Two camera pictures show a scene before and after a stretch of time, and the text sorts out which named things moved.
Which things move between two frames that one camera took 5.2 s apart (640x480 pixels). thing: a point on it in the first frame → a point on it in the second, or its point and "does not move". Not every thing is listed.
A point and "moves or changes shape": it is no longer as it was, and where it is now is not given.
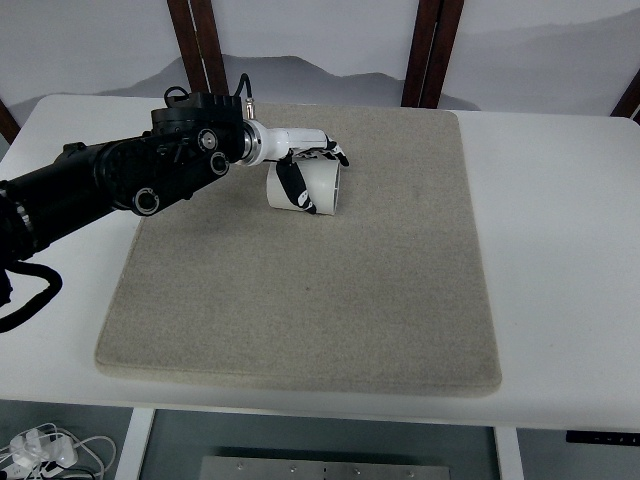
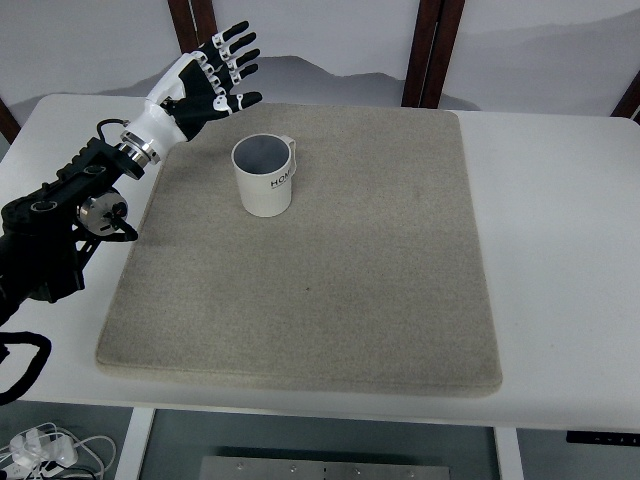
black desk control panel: x=603 y=437 does not move
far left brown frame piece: x=9 y=127 does not move
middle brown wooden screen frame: x=433 y=39 does not move
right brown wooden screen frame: x=629 y=101 does not move
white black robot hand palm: x=277 y=142 → x=189 y=95
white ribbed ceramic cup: x=319 y=179 moves or changes shape
